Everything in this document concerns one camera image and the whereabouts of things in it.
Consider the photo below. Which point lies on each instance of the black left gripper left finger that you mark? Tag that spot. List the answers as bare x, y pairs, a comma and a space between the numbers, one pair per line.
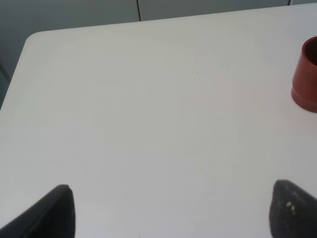
53, 216

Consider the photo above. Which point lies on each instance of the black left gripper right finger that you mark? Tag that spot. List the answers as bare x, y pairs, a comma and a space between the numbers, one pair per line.
293, 211

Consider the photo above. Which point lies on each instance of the red plastic cup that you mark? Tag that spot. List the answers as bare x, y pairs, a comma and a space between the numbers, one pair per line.
304, 83

